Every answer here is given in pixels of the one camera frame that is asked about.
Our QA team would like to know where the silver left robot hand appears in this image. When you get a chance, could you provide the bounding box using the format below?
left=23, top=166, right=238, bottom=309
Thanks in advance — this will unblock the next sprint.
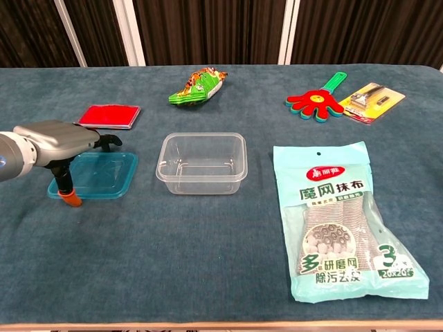
left=13, top=120, right=124, bottom=208

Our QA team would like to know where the blue transparent plastic lid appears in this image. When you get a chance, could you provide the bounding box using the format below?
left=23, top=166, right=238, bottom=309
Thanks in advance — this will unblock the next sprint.
left=46, top=151, right=139, bottom=200

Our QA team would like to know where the clear plastic container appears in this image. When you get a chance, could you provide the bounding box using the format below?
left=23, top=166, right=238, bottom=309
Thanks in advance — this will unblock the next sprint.
left=155, top=131, right=248, bottom=196

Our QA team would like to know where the red ink pad case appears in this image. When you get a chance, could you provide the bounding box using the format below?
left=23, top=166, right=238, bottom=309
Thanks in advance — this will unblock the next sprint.
left=73, top=104, right=142, bottom=130

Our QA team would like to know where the green snack packet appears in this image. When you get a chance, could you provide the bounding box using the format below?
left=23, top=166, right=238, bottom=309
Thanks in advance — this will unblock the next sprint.
left=168, top=67, right=228, bottom=109

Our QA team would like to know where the teal velvet tablecloth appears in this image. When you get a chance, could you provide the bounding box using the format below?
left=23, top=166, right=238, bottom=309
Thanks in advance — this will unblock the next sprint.
left=0, top=64, right=443, bottom=325

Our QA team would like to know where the dark pleated curtain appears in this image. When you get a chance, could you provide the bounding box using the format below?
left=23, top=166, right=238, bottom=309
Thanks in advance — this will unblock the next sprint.
left=0, top=0, right=443, bottom=68

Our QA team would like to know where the red hand clapper toy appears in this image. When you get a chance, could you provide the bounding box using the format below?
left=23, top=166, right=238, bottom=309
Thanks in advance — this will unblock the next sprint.
left=285, top=71, right=348, bottom=125

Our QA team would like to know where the mint cleaning cloth package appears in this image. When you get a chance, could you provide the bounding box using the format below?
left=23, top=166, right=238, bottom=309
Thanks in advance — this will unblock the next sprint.
left=272, top=140, right=431, bottom=304

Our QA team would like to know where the yellow razor blister pack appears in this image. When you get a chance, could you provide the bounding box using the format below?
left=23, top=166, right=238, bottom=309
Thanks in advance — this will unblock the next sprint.
left=338, top=82, right=406, bottom=126

